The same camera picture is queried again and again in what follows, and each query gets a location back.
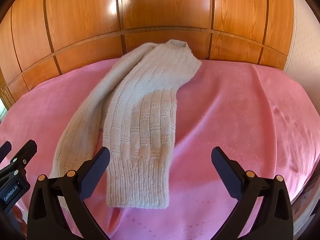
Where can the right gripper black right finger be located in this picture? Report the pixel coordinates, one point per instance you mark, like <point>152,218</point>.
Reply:
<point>274,219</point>

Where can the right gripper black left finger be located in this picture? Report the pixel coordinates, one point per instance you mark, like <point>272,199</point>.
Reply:
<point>46,219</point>

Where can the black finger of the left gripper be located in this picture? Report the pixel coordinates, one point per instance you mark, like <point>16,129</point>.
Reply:
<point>23,156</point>
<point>5,150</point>

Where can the cream knitted sweater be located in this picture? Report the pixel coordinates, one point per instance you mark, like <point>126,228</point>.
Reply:
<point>132,112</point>

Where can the pink bedspread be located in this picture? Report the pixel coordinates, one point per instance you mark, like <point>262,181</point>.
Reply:
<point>258,115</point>

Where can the wooden panelled wardrobe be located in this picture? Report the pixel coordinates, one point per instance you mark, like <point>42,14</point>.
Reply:
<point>43,39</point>

